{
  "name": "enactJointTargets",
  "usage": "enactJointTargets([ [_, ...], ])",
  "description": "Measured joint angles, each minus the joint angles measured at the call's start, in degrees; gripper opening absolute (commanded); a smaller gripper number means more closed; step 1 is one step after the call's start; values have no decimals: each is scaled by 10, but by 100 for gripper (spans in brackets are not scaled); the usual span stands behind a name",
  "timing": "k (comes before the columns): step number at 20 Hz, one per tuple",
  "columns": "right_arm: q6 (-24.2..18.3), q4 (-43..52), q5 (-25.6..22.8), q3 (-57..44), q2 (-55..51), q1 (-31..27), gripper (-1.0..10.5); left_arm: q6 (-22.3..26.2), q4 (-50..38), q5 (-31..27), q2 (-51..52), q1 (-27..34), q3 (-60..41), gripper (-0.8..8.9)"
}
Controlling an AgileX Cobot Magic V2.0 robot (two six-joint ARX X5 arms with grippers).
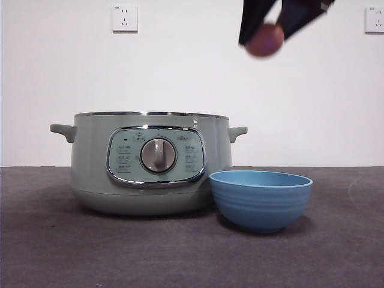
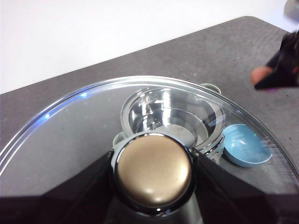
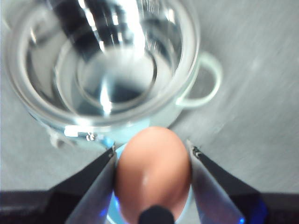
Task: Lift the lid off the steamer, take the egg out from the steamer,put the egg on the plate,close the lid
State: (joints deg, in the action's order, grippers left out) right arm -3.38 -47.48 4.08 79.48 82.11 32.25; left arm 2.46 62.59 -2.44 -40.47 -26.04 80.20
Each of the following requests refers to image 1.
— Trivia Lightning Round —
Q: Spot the pale green electric steamer pot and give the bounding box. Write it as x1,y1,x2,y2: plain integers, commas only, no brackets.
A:
49,110,248,216

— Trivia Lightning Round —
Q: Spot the white wall socket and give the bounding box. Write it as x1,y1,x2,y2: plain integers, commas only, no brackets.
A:
364,6,384,34
112,5,139,33

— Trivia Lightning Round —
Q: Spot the blue ribbed bowl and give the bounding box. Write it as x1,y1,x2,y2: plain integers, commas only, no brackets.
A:
209,170,314,235

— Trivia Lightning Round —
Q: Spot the brown egg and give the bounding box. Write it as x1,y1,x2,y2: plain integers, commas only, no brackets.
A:
244,22,285,58

